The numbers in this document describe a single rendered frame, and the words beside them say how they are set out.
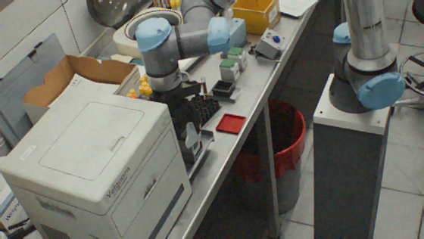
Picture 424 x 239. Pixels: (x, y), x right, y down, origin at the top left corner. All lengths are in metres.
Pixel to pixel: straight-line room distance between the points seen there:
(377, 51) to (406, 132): 1.55
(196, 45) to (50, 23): 0.75
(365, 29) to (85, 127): 0.63
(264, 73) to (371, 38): 0.55
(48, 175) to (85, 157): 0.08
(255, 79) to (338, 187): 0.43
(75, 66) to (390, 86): 0.98
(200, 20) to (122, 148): 0.31
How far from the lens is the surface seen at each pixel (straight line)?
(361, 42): 1.12
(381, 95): 1.18
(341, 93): 1.36
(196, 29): 1.03
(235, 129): 1.39
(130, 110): 1.05
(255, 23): 1.74
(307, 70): 3.03
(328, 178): 1.56
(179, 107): 1.14
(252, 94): 1.50
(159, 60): 1.04
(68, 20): 1.73
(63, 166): 0.99
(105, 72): 1.57
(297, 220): 2.25
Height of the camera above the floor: 1.82
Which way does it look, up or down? 41 degrees down
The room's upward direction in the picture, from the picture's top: 12 degrees counter-clockwise
